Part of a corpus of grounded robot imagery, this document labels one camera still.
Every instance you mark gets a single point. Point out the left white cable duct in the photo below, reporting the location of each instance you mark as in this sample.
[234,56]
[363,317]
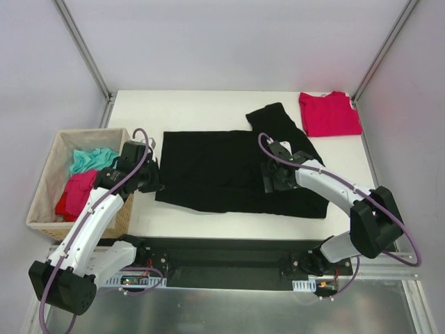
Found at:
[135,281]

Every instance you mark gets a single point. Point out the left aluminium frame post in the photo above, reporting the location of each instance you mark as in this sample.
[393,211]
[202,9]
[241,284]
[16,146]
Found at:
[80,44]

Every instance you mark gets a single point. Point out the teal t-shirt in basket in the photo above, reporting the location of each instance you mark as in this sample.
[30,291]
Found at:
[96,159]

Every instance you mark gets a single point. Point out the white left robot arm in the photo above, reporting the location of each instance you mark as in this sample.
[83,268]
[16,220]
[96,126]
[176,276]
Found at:
[70,278]

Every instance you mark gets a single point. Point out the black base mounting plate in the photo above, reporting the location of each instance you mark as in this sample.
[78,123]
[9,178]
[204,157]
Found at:
[243,264]

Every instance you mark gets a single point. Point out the wicker laundry basket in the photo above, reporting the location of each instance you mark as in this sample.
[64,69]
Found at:
[42,215]

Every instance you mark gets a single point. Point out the right white cable duct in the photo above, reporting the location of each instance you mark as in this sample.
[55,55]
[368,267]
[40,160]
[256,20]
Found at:
[312,285]

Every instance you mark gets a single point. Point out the white cable duct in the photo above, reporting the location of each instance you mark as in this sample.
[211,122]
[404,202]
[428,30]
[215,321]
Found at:
[312,285]
[135,281]

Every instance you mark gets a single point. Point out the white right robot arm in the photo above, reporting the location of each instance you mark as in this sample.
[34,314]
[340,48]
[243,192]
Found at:
[375,221]

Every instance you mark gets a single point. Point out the aluminium frame post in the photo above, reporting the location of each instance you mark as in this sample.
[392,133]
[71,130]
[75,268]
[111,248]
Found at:
[392,36]
[80,44]

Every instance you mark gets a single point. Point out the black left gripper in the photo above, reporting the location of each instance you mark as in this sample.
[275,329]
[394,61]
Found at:
[153,177]

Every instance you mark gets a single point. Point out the aluminium front rail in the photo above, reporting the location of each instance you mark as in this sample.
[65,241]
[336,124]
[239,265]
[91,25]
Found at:
[386,268]

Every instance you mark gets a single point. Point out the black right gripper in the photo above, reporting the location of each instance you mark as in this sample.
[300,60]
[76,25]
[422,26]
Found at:
[268,178]

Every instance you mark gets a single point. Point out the right aluminium frame post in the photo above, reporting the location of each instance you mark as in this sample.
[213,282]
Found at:
[392,36]

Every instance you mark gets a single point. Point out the red t-shirt in basket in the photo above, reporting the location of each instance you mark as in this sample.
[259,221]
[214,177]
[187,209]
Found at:
[75,195]

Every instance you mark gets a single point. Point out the folded red t-shirt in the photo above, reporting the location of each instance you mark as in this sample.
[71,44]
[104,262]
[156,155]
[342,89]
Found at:
[329,115]

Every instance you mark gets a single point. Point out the black flower print t-shirt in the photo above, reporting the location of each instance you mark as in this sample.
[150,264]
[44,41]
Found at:
[220,172]

